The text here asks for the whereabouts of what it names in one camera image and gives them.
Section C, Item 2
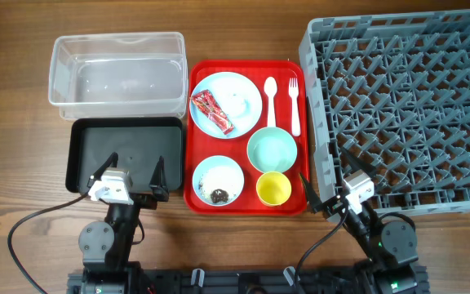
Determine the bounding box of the white plastic spoon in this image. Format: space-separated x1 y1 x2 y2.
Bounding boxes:
264 76 277 127

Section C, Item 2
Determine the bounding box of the white napkin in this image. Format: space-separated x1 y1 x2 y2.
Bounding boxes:
223 92 247 117

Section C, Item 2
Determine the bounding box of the yellow plastic cup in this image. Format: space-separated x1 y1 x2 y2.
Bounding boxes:
255 171 292 207

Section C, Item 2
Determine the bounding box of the rice and brown food waste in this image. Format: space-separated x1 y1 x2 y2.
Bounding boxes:
199 166 242 205

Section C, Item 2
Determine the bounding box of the clear plastic bin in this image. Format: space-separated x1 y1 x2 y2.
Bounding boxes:
48 32 188 120

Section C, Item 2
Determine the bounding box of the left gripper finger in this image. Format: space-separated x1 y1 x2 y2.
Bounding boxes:
87 152 118 188
149 156 169 202

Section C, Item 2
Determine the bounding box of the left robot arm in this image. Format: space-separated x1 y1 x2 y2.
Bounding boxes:
67 152 169 294

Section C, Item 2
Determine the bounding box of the black plastic tray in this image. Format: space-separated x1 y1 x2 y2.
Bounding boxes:
65 117 184 194

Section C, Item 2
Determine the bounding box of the grey dishwasher rack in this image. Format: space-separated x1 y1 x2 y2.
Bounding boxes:
299 10 470 216

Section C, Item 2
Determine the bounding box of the large light blue plate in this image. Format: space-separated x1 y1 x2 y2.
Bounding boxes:
189 72 263 139

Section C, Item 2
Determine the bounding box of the small light blue bowl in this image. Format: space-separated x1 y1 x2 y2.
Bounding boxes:
192 155 245 207

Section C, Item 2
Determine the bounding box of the white plastic fork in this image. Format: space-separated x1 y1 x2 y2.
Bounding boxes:
288 78 301 136

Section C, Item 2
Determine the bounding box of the red serving tray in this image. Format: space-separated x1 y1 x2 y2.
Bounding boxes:
183 60 310 216

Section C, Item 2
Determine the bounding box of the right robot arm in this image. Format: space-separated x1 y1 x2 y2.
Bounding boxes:
291 148 419 293

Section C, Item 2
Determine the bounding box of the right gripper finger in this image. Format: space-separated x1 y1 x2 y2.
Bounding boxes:
340 147 377 176
299 173 323 214

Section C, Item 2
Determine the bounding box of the red snack wrapper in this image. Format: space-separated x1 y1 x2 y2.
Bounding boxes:
191 90 234 135

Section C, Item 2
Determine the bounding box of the mint green bowl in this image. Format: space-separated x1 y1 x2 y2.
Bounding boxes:
246 127 298 173

